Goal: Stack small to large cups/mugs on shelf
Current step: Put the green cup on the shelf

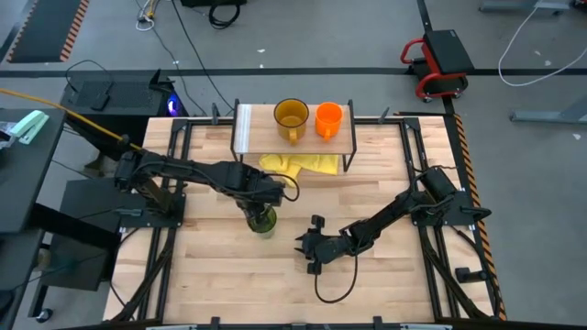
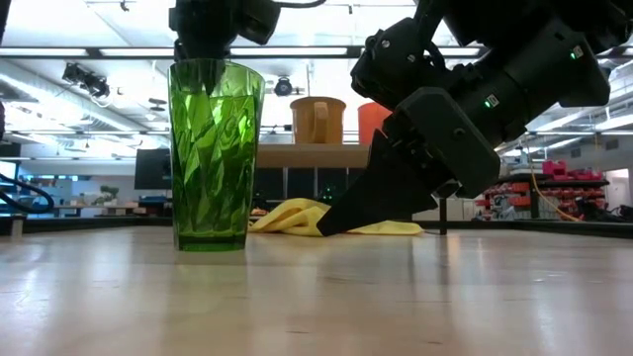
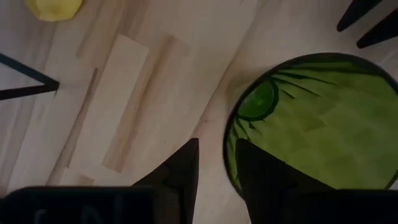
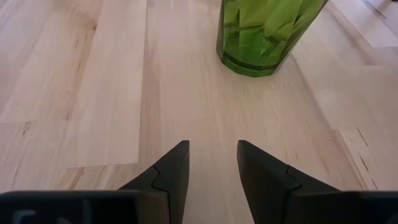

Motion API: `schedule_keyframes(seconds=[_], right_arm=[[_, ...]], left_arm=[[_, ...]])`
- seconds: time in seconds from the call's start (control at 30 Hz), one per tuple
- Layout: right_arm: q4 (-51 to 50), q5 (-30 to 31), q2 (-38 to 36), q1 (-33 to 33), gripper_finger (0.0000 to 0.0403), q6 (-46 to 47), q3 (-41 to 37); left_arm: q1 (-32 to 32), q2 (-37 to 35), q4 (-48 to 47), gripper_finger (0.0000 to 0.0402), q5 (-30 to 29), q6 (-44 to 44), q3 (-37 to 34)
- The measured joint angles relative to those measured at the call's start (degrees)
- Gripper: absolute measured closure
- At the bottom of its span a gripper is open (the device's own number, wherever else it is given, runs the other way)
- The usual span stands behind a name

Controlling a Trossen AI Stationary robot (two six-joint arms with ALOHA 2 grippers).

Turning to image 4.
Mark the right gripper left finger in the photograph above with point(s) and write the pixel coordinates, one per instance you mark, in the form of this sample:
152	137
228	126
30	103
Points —
172	177

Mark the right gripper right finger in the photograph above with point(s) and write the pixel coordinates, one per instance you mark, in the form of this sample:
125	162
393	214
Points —
264	183

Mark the green faceted plastic tumbler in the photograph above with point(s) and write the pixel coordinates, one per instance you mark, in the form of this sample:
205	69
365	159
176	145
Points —
264	34

